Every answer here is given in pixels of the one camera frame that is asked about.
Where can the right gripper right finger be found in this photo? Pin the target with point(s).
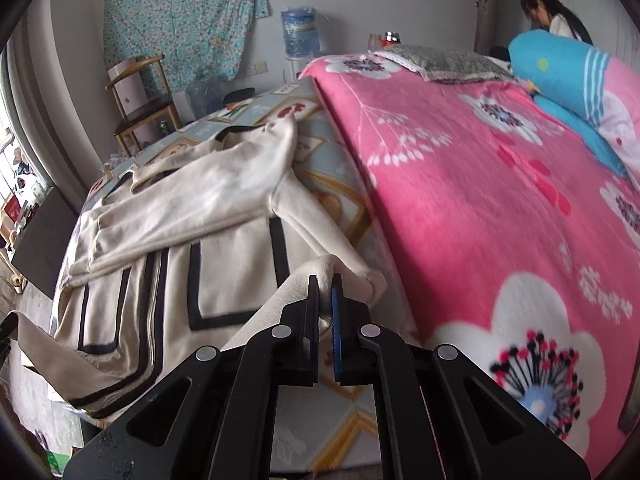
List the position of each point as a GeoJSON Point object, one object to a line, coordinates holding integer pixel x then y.
{"type": "Point", "coordinates": [441, 417]}

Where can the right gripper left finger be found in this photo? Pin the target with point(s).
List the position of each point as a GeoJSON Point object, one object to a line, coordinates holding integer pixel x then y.
{"type": "Point", "coordinates": [213, 416]}

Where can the cream jacket black trim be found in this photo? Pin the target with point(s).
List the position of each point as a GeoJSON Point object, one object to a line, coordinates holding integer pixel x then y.
{"type": "Point", "coordinates": [202, 248]}

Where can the pink floral blanket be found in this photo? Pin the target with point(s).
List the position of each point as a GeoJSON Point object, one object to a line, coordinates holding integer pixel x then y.
{"type": "Point", "coordinates": [512, 241]}

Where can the dark grey cabinet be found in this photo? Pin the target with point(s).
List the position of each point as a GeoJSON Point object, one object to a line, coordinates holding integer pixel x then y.
{"type": "Point", "coordinates": [41, 245]}

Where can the black trash bin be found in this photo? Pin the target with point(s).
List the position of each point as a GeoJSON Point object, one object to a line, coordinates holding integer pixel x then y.
{"type": "Point", "coordinates": [239, 95]}

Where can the wooden chair black seat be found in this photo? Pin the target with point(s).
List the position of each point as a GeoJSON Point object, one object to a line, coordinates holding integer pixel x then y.
{"type": "Point", "coordinates": [136, 108]}

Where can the grey lace pillow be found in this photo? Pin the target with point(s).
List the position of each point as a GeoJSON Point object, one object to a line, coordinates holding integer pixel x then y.
{"type": "Point", "coordinates": [445, 66]}

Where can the white water dispenser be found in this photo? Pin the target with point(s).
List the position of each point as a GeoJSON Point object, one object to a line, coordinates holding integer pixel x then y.
{"type": "Point", "coordinates": [293, 68]}

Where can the blue water bottle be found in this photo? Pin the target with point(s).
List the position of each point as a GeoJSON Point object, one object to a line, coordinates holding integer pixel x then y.
{"type": "Point", "coordinates": [300, 32]}

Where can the grey curtain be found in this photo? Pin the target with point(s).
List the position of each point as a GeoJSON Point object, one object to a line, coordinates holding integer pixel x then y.
{"type": "Point", "coordinates": [47, 122]}

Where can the woman with dark hair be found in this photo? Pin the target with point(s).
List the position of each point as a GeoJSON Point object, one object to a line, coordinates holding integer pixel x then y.
{"type": "Point", "coordinates": [554, 17]}

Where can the teal floral wall cloth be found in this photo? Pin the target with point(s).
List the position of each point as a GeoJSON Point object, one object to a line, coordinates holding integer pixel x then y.
{"type": "Point", "coordinates": [199, 39]}

